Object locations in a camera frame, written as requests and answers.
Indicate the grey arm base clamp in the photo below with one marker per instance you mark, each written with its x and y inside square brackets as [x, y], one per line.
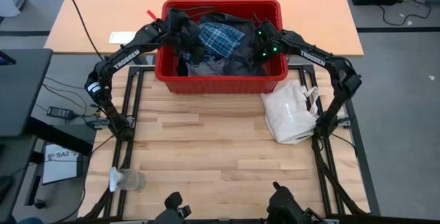
[98, 123]
[344, 122]

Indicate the black power adapter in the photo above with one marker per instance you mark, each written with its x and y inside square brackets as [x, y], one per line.
[60, 113]

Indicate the dark grey shorts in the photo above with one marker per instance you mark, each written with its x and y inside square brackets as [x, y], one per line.
[240, 66]

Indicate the red tape tag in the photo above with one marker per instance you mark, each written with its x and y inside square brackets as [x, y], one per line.
[151, 14]

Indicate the blue plaid shirt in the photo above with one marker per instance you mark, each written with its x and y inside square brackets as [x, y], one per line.
[220, 38]

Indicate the black rig side beam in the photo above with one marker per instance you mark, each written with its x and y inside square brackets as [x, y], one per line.
[365, 169]

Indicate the black desk top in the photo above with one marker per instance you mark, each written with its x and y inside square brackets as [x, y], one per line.
[20, 93]

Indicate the white rectangular pad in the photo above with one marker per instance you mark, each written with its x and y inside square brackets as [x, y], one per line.
[120, 37]

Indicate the light grey garment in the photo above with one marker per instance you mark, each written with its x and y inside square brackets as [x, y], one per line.
[206, 68]

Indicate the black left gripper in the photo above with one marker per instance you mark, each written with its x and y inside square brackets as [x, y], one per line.
[182, 31]

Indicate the black caster wheel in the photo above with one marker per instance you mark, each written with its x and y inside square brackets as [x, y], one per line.
[40, 204]

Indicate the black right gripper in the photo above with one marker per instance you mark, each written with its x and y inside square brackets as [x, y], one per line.
[266, 43]

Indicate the red plastic bin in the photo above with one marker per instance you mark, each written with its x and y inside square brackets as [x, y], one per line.
[220, 86]

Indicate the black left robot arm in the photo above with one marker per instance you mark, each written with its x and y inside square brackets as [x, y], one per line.
[125, 59]

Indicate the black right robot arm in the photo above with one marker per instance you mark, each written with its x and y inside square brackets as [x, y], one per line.
[319, 57]

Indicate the black desk stand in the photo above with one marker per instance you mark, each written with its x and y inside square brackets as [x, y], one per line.
[58, 136]

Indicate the person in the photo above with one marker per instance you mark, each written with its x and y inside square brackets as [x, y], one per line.
[31, 221]

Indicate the white printed paper sheet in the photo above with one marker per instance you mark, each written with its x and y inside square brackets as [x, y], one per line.
[60, 169]

